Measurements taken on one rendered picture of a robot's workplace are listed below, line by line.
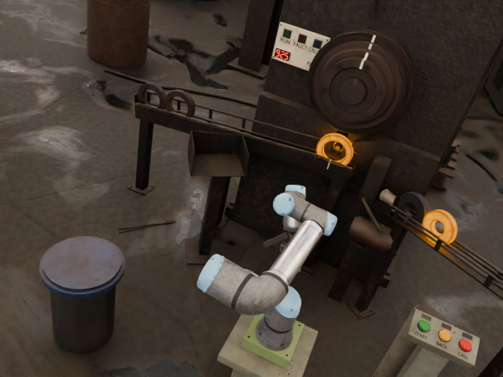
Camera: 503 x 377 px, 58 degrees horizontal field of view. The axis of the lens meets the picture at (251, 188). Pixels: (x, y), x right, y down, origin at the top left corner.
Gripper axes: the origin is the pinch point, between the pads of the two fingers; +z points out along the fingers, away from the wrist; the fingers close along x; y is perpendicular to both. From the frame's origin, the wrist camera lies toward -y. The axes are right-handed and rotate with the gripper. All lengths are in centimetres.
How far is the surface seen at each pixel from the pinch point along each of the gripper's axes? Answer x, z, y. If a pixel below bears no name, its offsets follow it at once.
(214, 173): 26, -35, -54
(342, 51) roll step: 41, -92, 0
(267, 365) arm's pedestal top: -4.5, 34.0, -2.6
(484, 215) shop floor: 245, -5, 48
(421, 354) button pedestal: 20, 23, 48
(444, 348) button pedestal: 18, 18, 56
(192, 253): 46, 13, -81
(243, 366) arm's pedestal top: -11.4, 33.8, -9.0
